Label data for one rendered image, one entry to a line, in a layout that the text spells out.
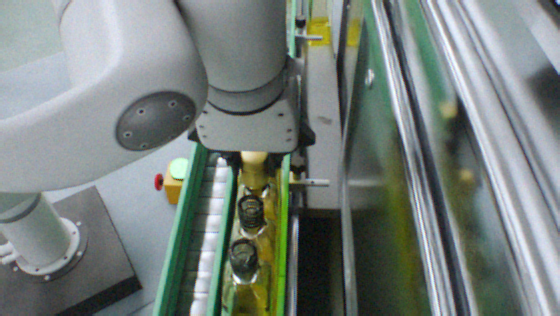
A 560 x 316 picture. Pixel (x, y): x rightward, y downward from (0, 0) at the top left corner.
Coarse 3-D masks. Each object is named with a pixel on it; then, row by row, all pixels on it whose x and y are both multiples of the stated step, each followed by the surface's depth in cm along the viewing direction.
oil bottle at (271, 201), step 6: (240, 186) 56; (270, 186) 56; (276, 186) 57; (240, 192) 55; (270, 192) 55; (276, 192) 56; (264, 198) 54; (270, 198) 54; (276, 198) 55; (264, 204) 54; (270, 204) 54; (276, 204) 55; (264, 210) 54; (270, 210) 54; (276, 210) 55; (270, 216) 54; (276, 216) 55; (276, 222) 56
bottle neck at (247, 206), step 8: (240, 200) 48; (248, 200) 48; (256, 200) 48; (240, 208) 47; (248, 208) 50; (256, 208) 49; (240, 216) 48; (248, 216) 47; (256, 216) 47; (240, 224) 49; (248, 224) 48; (256, 224) 48; (264, 224) 51; (248, 232) 49; (256, 232) 49
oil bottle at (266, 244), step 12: (264, 216) 53; (276, 228) 53; (252, 240) 50; (264, 240) 50; (276, 240) 53; (264, 252) 50; (276, 252) 55; (276, 264) 57; (276, 276) 59; (276, 288) 61; (276, 300) 63
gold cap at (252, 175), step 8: (240, 152) 50; (248, 152) 50; (256, 152) 50; (264, 152) 50; (240, 160) 50; (248, 160) 49; (256, 160) 49; (264, 160) 49; (240, 168) 51; (248, 168) 49; (256, 168) 49; (264, 168) 50; (240, 176) 52; (248, 176) 50; (256, 176) 50; (264, 176) 51; (248, 184) 51; (256, 184) 51; (264, 184) 52
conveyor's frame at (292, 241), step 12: (300, 0) 132; (300, 12) 127; (300, 84) 104; (300, 96) 101; (288, 216) 78; (288, 228) 76; (288, 240) 74; (288, 252) 73; (288, 264) 71; (288, 276) 70; (288, 288) 68; (288, 300) 67; (288, 312) 66
